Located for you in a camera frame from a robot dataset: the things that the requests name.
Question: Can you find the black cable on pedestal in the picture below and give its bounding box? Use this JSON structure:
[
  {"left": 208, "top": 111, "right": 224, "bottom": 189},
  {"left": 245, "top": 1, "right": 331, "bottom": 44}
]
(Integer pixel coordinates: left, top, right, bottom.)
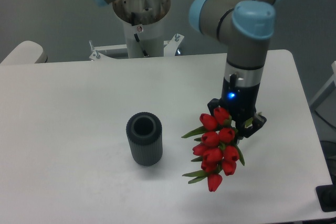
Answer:
[{"left": 130, "top": 11, "right": 149, "bottom": 58}]

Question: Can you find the white pedestal base frame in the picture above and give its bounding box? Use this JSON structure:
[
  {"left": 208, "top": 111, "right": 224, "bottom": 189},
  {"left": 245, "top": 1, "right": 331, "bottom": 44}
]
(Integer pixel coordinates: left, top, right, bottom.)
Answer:
[{"left": 89, "top": 33, "right": 185, "bottom": 61}]

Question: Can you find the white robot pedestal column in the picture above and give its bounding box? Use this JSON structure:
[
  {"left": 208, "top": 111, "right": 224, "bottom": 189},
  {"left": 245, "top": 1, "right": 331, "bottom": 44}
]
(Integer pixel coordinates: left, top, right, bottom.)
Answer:
[{"left": 112, "top": 0, "right": 172, "bottom": 58}]

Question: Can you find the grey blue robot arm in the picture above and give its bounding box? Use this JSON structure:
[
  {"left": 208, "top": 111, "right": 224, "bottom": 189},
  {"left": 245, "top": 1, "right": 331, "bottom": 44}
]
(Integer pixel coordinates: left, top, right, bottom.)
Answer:
[{"left": 94, "top": 0, "right": 280, "bottom": 139}]

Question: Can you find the red tulip bouquet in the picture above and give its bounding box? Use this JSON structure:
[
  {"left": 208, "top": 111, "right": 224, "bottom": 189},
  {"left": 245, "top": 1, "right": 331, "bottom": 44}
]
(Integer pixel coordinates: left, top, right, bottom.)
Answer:
[{"left": 182, "top": 106, "right": 245, "bottom": 192}]

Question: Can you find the black device at table edge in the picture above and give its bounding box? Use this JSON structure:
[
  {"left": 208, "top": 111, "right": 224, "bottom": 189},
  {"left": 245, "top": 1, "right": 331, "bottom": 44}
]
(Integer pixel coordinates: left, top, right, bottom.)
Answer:
[{"left": 316, "top": 185, "right": 335, "bottom": 212}]

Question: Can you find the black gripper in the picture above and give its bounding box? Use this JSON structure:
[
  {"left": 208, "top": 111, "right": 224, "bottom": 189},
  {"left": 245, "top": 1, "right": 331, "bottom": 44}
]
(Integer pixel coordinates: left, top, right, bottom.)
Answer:
[{"left": 207, "top": 78, "right": 267, "bottom": 140}]

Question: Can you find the dark grey ribbed vase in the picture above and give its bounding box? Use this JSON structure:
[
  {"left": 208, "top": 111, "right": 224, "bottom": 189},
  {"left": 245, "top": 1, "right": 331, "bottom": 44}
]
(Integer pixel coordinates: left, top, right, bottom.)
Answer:
[{"left": 126, "top": 112, "right": 163, "bottom": 166}]

